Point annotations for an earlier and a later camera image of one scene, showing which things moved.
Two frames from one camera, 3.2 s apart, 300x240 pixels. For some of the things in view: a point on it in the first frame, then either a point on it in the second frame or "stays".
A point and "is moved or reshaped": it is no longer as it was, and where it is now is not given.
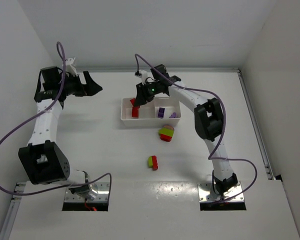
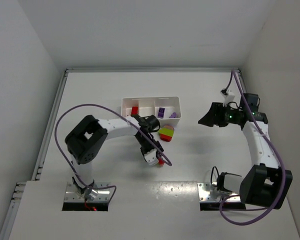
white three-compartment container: x=157 y=112 stays
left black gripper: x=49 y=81 to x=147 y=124
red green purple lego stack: x=166 y=132 stays
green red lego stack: x=152 y=162 is moved or reshaped
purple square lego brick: x=161 y=112 stays
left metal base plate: x=98 y=192 stays
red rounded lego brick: x=135 y=112 stays
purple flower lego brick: x=173 y=115 stays
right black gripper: x=147 y=89 to x=218 y=115
